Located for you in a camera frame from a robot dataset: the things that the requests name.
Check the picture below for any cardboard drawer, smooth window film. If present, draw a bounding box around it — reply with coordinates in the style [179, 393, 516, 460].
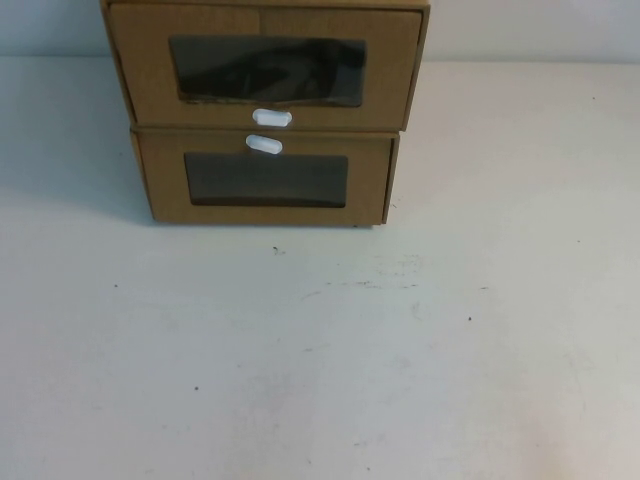
[135, 133, 395, 226]

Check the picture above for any white handle, plain oval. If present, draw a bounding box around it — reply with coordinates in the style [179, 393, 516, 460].
[244, 133, 285, 158]

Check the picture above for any lower cardboard drawer with window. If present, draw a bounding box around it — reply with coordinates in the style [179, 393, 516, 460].
[129, 126, 402, 232]

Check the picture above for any white handle with notched end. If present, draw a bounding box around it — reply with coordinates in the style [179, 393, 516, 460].
[251, 106, 294, 129]

